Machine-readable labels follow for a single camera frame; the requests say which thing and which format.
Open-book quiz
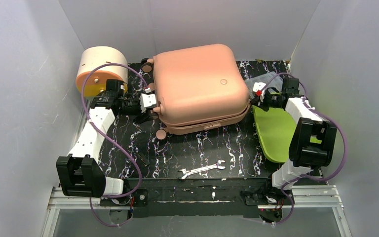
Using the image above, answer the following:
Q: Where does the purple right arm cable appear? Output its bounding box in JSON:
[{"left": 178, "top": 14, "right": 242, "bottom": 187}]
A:
[{"left": 258, "top": 72, "right": 349, "bottom": 226}]

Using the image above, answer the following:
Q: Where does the pink hard-shell suitcase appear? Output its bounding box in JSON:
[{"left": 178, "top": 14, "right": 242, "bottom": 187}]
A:
[{"left": 141, "top": 44, "right": 250, "bottom": 140}]

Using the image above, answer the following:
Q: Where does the silver open-end wrench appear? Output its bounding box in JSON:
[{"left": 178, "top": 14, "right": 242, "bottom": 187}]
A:
[{"left": 179, "top": 160, "right": 226, "bottom": 180}]

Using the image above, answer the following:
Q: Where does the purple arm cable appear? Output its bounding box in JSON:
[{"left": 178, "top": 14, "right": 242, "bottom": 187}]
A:
[
  {"left": 258, "top": 72, "right": 349, "bottom": 226},
  {"left": 80, "top": 63, "right": 151, "bottom": 228}
]

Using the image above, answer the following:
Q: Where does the black spring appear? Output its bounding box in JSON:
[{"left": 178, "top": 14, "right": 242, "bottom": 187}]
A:
[{"left": 137, "top": 153, "right": 150, "bottom": 167}]

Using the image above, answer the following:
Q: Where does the clear plastic screw box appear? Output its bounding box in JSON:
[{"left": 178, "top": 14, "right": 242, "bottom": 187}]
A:
[{"left": 245, "top": 72, "right": 283, "bottom": 91}]

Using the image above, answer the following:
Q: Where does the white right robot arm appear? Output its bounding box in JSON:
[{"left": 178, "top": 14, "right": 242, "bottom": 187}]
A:
[{"left": 253, "top": 76, "right": 340, "bottom": 191}]

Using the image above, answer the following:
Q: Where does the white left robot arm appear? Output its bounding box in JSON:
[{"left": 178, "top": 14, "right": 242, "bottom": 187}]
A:
[{"left": 56, "top": 79, "right": 154, "bottom": 198}]

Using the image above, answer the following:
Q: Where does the green plastic tray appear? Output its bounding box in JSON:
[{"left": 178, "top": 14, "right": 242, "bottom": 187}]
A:
[{"left": 252, "top": 96, "right": 323, "bottom": 164}]

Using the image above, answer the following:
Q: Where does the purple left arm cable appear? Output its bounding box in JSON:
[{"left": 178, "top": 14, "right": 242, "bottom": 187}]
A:
[{"left": 80, "top": 63, "right": 151, "bottom": 228}]

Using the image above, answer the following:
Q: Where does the cream cylindrical drum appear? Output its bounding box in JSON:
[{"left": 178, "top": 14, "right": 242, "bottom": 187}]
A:
[{"left": 76, "top": 46, "right": 128, "bottom": 98}]

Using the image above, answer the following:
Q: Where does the aluminium frame rail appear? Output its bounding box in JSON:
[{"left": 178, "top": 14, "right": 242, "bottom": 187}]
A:
[{"left": 41, "top": 108, "right": 135, "bottom": 237}]

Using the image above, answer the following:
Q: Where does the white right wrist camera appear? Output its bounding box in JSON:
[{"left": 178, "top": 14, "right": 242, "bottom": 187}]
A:
[{"left": 252, "top": 82, "right": 266, "bottom": 97}]

